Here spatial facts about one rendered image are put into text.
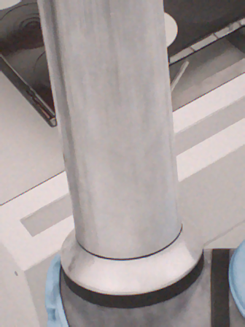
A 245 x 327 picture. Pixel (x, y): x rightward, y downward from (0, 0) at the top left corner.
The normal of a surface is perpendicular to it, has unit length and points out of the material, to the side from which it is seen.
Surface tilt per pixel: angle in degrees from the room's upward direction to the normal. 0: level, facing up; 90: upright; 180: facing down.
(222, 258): 22
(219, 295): 14
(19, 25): 0
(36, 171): 0
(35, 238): 0
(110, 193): 74
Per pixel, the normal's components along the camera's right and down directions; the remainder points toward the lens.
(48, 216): -0.10, -0.66
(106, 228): -0.33, 0.52
